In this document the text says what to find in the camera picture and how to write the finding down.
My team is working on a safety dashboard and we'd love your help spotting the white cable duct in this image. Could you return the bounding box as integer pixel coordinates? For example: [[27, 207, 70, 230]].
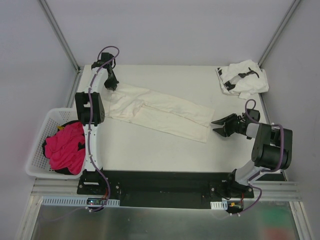
[[210, 200, 228, 211], [42, 196, 120, 207]]

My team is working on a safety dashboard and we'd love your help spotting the aluminium frame post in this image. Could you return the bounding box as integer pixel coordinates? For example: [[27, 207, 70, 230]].
[[258, 0, 303, 68], [37, 0, 81, 73]]

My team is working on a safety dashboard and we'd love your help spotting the white black printed t shirt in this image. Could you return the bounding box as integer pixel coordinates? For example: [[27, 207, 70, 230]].
[[215, 59, 269, 100]]

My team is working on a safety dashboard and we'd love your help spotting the left aluminium frame post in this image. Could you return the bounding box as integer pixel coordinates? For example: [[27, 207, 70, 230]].
[[37, 0, 81, 73]]

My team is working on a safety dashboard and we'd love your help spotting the left white cable duct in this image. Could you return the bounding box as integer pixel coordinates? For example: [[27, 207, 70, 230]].
[[42, 196, 120, 207]]

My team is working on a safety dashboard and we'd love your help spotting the cream white t shirt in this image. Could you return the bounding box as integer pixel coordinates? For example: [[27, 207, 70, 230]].
[[102, 83, 215, 143]]

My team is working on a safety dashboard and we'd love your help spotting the pink red t shirt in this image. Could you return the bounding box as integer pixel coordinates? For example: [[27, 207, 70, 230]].
[[44, 122, 87, 176]]

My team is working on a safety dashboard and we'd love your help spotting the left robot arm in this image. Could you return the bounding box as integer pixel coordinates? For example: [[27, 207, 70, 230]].
[[75, 51, 119, 195]]

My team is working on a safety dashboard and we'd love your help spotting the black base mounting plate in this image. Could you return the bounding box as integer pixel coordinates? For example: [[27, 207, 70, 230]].
[[77, 170, 254, 209]]

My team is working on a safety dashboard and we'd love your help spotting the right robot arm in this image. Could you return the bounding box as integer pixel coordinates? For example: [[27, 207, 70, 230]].
[[211, 109, 293, 199]]

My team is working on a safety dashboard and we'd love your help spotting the right aluminium frame post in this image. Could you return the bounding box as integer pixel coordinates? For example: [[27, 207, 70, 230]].
[[258, 0, 303, 68]]

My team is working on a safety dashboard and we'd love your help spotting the white plastic laundry basket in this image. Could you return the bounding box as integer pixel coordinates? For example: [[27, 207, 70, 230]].
[[25, 108, 86, 180]]

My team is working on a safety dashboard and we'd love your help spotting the right white cable duct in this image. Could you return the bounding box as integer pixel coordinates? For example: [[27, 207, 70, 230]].
[[210, 200, 228, 211]]

